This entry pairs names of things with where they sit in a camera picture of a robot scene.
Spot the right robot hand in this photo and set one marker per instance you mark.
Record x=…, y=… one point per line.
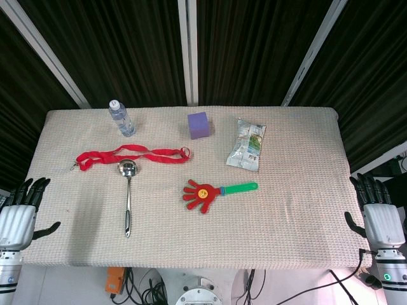
x=380, y=222

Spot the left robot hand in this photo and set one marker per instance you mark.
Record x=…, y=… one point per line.
x=16, y=219

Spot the red hand clapper toy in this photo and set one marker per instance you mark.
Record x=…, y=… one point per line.
x=210, y=193

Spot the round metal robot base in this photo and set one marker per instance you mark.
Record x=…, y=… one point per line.
x=198, y=294

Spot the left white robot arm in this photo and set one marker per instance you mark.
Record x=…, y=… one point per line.
x=8, y=276

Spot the orange plastic power strip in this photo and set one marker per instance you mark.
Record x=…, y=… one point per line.
x=114, y=281

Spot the beige woven tablecloth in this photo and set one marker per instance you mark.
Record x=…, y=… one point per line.
x=197, y=190

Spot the stainless steel ladle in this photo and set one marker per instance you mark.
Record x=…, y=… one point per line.
x=128, y=190

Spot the clear plastic water bottle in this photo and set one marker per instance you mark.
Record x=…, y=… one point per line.
x=122, y=118

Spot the crumpled snack packet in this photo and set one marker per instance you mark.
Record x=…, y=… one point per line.
x=247, y=144

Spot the purple foam cube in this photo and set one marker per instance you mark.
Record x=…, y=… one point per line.
x=199, y=126

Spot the white window frame post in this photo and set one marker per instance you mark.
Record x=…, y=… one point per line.
x=188, y=52
x=313, y=52
x=46, y=52

